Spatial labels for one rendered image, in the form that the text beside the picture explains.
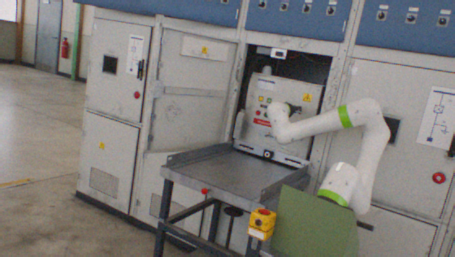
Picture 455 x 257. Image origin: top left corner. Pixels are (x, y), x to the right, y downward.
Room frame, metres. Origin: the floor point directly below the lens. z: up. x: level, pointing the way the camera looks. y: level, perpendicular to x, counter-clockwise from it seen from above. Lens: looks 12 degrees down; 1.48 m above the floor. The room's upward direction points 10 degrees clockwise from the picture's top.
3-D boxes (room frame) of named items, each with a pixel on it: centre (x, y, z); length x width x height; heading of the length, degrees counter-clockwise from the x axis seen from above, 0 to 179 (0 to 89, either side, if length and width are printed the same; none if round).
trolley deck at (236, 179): (2.02, -0.11, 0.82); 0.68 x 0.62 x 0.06; 152
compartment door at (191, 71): (2.29, 0.26, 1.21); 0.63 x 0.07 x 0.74; 134
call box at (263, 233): (1.37, -0.19, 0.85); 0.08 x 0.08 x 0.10; 62
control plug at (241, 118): (2.39, -0.07, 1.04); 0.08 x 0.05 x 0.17; 152
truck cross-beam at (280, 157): (2.37, -0.29, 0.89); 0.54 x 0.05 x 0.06; 62
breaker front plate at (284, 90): (2.36, -0.29, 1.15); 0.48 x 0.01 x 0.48; 62
